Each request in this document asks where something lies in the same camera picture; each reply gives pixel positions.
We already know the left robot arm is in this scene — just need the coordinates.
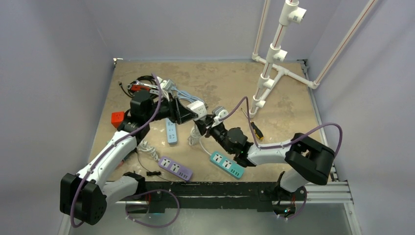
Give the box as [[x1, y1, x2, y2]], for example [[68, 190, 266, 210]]
[[60, 90, 206, 228]]

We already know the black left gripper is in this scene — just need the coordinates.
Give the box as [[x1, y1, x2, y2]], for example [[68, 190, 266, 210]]
[[143, 92, 196, 123]]

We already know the light blue cord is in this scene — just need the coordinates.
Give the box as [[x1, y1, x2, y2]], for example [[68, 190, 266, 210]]
[[170, 85, 208, 106]]

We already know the light blue power strip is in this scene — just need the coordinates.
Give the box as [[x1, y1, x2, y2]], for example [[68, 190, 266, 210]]
[[165, 118, 178, 145]]

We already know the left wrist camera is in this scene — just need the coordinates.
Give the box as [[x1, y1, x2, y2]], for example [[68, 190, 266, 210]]
[[161, 79, 175, 93]]

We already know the white cube power socket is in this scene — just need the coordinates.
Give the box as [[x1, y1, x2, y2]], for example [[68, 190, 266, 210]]
[[187, 100, 207, 120]]

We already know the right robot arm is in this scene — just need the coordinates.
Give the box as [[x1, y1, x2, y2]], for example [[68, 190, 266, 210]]
[[195, 119, 336, 199]]

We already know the white power cord bundle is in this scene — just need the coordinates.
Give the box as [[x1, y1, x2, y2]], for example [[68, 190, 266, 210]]
[[188, 124, 213, 156]]

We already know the aluminium frame rail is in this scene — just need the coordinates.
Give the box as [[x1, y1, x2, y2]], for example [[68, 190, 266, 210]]
[[60, 177, 361, 235]]

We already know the coiled black cable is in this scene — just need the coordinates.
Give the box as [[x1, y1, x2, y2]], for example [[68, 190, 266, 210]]
[[119, 75, 163, 99]]

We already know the white PVC pipe frame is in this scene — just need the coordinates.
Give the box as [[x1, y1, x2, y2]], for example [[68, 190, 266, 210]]
[[248, 0, 378, 118]]

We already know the yellow black screwdriver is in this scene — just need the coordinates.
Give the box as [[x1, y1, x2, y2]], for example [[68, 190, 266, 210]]
[[240, 108, 264, 140]]

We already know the red cube socket adapter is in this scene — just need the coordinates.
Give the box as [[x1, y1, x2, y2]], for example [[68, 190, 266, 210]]
[[111, 111, 125, 129]]

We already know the purple power strip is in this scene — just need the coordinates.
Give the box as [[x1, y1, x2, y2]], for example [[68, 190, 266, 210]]
[[158, 157, 193, 182]]

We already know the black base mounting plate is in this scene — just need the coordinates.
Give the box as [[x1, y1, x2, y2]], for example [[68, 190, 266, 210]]
[[123, 182, 306, 213]]

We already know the teal power strip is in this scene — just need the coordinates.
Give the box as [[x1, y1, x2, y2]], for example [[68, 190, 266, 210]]
[[210, 151, 245, 180]]

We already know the white cord of purple strip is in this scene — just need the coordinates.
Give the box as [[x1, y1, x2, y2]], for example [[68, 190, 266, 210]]
[[138, 140, 161, 162]]

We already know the small black connector wire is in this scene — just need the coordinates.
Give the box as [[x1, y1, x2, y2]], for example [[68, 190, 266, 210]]
[[136, 155, 182, 181]]

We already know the red handled adjustable wrench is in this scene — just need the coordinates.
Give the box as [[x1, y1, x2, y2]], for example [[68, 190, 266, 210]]
[[127, 81, 159, 95]]

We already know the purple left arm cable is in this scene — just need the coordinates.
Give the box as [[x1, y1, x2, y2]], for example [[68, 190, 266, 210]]
[[70, 73, 163, 228]]

